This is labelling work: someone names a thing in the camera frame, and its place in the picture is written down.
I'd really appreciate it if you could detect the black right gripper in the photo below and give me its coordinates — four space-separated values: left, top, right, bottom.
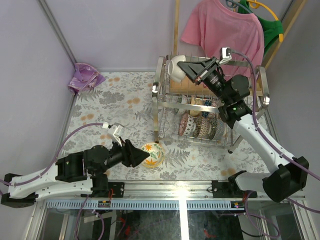
177 57 231 104

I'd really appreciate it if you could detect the scalloped green orange bowl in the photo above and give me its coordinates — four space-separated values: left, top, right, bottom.
167 55 186 83

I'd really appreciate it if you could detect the yellow rimmed floral bowl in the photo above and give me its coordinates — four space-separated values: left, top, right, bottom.
141 142 165 168

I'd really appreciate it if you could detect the green circle patterned bowl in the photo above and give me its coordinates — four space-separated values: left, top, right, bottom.
174 95 189 116

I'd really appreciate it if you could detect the tan yellow bowl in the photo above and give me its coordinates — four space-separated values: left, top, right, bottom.
189 97 206 117

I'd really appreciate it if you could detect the blue triangle patterned bowl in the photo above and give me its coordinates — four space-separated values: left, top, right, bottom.
201 100 217 118

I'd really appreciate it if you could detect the steel two-tier dish rack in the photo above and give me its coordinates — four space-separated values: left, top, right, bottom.
151 51 271 155

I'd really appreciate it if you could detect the brown lattice patterned bowl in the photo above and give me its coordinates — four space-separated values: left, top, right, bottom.
192 115 211 138

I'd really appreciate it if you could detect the black white patterned bowl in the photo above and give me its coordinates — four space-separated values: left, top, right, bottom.
208 117 227 141

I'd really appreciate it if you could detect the red patterned bowl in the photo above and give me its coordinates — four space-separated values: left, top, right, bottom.
178 113 196 137

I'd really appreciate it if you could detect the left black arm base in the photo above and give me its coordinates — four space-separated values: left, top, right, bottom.
80 181 125 199

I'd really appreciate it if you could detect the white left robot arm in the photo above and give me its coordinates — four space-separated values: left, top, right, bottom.
0 140 150 209

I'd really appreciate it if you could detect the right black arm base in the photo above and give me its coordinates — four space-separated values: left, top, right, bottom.
211 180 250 199

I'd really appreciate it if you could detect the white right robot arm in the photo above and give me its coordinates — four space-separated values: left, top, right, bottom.
173 57 309 203

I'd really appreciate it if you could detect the wooden clothes stand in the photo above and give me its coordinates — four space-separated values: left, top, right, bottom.
168 0 308 100

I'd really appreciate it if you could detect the pink t-shirt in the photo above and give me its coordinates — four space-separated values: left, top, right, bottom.
180 0 265 67

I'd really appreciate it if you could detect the blue grey clothes hanger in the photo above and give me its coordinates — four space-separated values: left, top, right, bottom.
224 0 238 12

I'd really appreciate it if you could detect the green t-shirt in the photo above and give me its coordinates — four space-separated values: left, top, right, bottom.
237 0 284 55

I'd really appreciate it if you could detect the yellow clothes hanger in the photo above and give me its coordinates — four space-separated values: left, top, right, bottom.
246 0 284 43

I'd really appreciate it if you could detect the purple crumpled cloth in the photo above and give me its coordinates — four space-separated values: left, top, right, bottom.
68 62 106 95

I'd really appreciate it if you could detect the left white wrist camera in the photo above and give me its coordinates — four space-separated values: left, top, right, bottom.
102 122 124 147

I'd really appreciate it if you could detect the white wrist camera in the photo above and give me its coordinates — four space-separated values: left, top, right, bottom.
219 47 232 65
102 122 124 147

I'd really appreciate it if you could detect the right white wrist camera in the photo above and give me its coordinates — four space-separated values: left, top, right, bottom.
219 47 232 65

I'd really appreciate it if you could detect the aluminium rail frame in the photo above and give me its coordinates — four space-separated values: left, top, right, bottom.
24 94 320 240

